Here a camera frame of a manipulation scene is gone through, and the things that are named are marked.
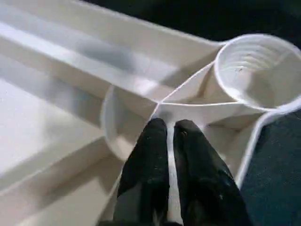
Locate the white plastic table top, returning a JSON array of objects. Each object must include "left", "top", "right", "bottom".
[{"left": 0, "top": 0, "right": 301, "bottom": 226}]

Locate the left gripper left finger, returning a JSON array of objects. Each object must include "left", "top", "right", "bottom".
[{"left": 112, "top": 118, "right": 170, "bottom": 226}]

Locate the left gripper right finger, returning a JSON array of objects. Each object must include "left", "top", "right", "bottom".
[{"left": 172, "top": 119, "right": 252, "bottom": 226}]

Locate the black work mat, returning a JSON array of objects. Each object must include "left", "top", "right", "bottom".
[{"left": 80, "top": 0, "right": 301, "bottom": 226}]

